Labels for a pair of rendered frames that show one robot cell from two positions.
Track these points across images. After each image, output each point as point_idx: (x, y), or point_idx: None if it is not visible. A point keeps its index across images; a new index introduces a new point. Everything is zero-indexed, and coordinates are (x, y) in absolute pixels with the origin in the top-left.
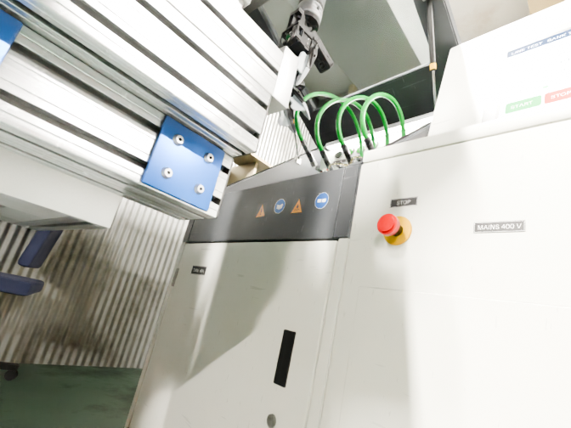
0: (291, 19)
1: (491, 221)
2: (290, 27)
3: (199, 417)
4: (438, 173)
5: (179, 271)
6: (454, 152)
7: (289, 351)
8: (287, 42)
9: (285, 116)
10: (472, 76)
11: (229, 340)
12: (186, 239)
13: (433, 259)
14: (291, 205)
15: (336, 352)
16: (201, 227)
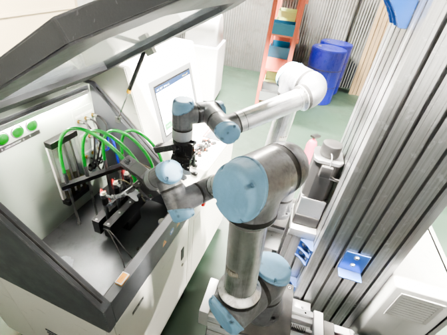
0: (190, 148)
1: None
2: (193, 156)
3: (162, 304)
4: None
5: (120, 332)
6: (205, 177)
7: (183, 250)
8: (191, 165)
9: (132, 191)
10: (147, 102)
11: (165, 280)
12: (114, 326)
13: None
14: (175, 225)
15: (191, 235)
16: (126, 301)
